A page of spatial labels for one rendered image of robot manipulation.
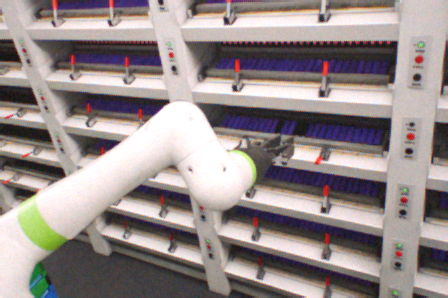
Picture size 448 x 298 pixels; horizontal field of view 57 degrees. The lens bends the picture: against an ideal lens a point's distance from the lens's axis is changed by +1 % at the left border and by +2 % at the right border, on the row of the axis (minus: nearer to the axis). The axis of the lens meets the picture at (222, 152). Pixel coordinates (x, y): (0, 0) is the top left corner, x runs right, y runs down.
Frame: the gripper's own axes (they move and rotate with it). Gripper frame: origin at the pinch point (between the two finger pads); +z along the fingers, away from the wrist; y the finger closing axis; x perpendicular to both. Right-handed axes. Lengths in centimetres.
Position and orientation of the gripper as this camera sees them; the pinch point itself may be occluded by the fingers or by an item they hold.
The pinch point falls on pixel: (281, 143)
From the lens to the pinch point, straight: 110.5
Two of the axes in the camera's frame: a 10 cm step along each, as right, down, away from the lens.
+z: 4.9, -2.4, 8.4
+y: -8.7, -1.3, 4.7
